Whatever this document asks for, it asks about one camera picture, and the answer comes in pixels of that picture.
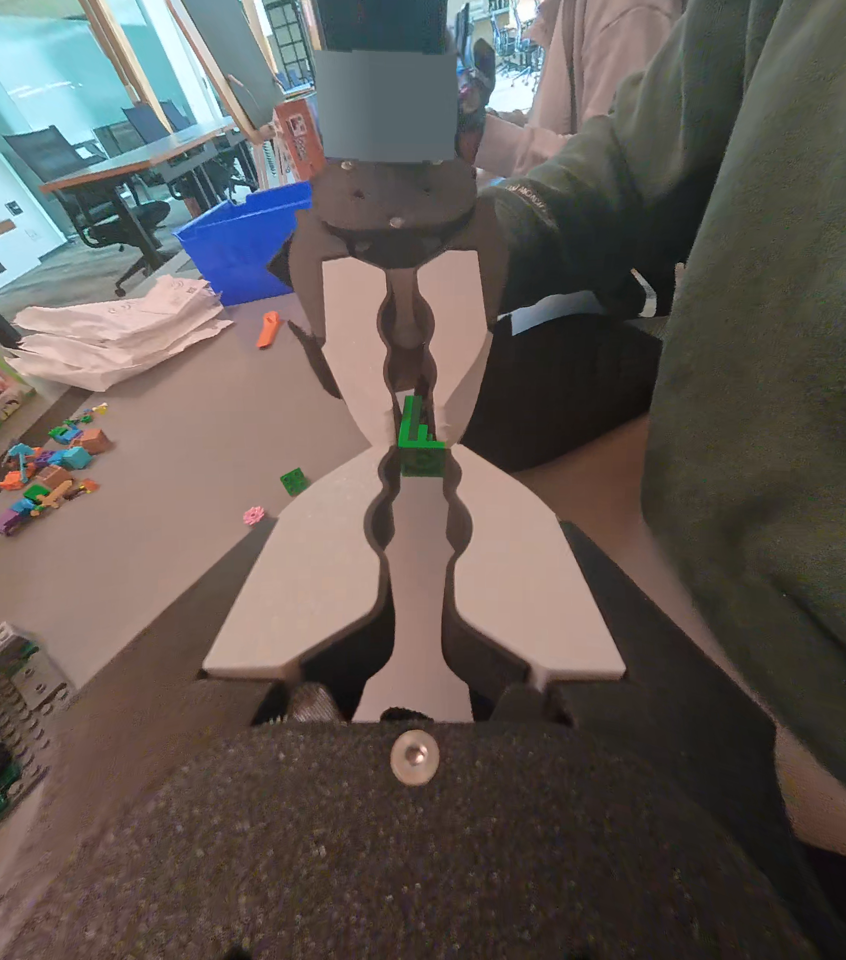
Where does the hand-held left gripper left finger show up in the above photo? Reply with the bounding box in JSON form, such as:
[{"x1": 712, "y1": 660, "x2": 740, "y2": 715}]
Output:
[{"x1": 201, "y1": 446, "x2": 401, "y2": 717}]

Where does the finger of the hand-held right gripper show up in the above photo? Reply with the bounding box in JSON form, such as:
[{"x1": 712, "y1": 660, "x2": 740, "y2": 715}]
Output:
[
  {"x1": 321, "y1": 255, "x2": 403, "y2": 453},
  {"x1": 415, "y1": 247, "x2": 491, "y2": 445}
]

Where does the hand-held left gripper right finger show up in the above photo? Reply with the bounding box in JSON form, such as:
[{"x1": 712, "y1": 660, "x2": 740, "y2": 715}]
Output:
[{"x1": 440, "y1": 446, "x2": 628, "y2": 712}]

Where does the dark green toy plate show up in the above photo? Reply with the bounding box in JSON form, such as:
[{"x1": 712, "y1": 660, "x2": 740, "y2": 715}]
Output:
[{"x1": 398, "y1": 393, "x2": 436, "y2": 445}]

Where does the grey desk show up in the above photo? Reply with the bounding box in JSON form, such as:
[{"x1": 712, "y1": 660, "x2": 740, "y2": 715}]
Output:
[{"x1": 0, "y1": 251, "x2": 846, "y2": 879}]

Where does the red toy set box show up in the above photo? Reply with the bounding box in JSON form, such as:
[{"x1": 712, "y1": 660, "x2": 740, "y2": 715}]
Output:
[{"x1": 273, "y1": 93, "x2": 326, "y2": 185}]

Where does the blue plastic bin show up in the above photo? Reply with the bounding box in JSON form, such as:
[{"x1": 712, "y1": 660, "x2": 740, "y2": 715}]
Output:
[{"x1": 171, "y1": 180, "x2": 316, "y2": 306}]

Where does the wood framed dark board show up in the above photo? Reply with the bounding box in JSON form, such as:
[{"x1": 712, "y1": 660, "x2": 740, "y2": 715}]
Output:
[{"x1": 168, "y1": 0, "x2": 296, "y2": 144}]

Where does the pile of white paper bags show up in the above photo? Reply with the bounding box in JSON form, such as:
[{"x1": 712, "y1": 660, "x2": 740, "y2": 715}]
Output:
[{"x1": 6, "y1": 273, "x2": 235, "y2": 393}]

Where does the black office chair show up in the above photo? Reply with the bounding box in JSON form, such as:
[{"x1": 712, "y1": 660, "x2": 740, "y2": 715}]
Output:
[
  {"x1": 93, "y1": 120, "x2": 146, "y2": 159},
  {"x1": 3, "y1": 123, "x2": 172, "y2": 297},
  {"x1": 121, "y1": 101, "x2": 191, "y2": 144}
]

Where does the long wooden edged table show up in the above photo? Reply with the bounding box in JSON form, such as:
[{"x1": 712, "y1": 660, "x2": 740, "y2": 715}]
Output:
[{"x1": 39, "y1": 116, "x2": 259, "y2": 297}]

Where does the pile of colourful toy bricks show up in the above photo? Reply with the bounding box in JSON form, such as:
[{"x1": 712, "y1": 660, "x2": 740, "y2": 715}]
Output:
[{"x1": 0, "y1": 403, "x2": 115, "y2": 537}]

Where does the person's green sweatshirt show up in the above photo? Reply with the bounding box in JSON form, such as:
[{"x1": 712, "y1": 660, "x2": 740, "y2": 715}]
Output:
[{"x1": 640, "y1": 0, "x2": 846, "y2": 852}]

